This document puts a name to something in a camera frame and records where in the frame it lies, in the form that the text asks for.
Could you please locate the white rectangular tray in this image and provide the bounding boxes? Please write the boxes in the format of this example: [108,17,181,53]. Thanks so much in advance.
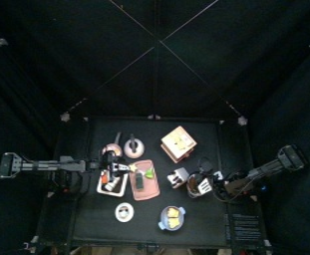
[96,168,131,198]

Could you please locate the white toy toaster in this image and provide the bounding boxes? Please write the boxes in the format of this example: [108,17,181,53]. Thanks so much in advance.
[165,166,189,189]

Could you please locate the white toy bottle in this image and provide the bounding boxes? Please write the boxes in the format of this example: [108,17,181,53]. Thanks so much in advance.
[105,178,121,192]

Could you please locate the blue pot with yellow food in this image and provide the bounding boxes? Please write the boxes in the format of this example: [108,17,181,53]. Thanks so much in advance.
[156,205,187,232]

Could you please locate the wooden toy box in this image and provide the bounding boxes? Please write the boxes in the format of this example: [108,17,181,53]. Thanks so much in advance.
[159,125,197,164]

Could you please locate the white round plate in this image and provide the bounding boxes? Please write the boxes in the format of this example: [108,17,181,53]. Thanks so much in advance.
[115,202,136,223]

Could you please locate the pink cutting board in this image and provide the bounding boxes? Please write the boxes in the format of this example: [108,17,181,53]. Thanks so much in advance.
[128,159,160,202]

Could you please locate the brown toy pot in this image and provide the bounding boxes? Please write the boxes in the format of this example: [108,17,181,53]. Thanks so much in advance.
[184,172,213,199]

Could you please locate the white slotted spatula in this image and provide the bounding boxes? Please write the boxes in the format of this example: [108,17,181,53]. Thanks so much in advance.
[196,179,213,196]

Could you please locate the pink toy frying pan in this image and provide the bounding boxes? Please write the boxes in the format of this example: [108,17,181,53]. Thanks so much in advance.
[100,131,124,158]

